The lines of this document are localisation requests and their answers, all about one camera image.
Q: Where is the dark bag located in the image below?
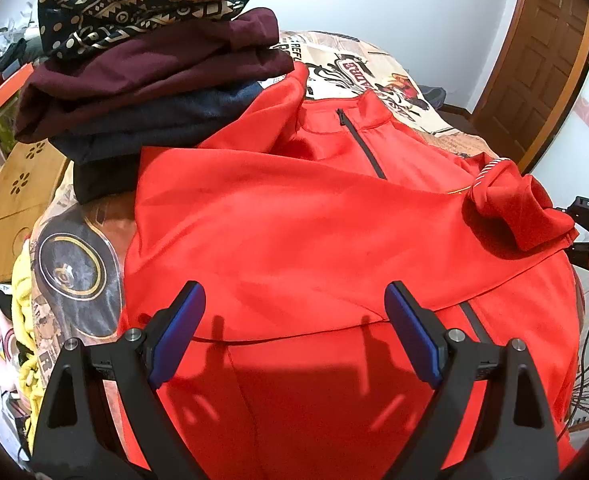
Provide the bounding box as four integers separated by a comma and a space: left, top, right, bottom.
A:
417, 84, 447, 108

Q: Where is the black gold patterned folded cloth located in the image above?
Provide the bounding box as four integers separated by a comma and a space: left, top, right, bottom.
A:
37, 0, 250, 58

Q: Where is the printed blanket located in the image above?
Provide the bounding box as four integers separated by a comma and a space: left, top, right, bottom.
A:
27, 30, 500, 461

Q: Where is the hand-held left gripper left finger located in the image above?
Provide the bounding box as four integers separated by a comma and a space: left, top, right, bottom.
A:
32, 280, 210, 480

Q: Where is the yellow cloth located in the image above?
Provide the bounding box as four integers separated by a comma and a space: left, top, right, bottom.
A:
10, 247, 50, 421

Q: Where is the orange box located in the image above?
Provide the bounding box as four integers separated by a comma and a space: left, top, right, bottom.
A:
0, 62, 38, 108

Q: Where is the red zip jacket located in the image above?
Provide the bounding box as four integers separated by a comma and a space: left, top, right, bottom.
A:
117, 62, 582, 480

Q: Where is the white crumpled plastic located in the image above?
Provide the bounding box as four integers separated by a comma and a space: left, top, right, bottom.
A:
0, 7, 42, 48

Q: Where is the black folded garment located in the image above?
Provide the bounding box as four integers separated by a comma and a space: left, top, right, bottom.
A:
72, 157, 142, 206

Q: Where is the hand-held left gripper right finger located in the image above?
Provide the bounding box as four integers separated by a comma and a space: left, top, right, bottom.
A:
383, 281, 560, 480

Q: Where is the maroon folded garment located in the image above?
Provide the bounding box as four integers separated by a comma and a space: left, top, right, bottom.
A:
13, 7, 295, 145

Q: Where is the black cable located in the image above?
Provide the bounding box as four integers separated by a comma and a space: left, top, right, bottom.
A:
567, 310, 589, 433

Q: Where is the brown wooden door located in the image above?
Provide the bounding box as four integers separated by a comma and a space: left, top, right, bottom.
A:
469, 0, 589, 171

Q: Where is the dark blue folded garment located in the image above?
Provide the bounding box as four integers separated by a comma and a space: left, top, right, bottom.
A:
49, 80, 265, 166

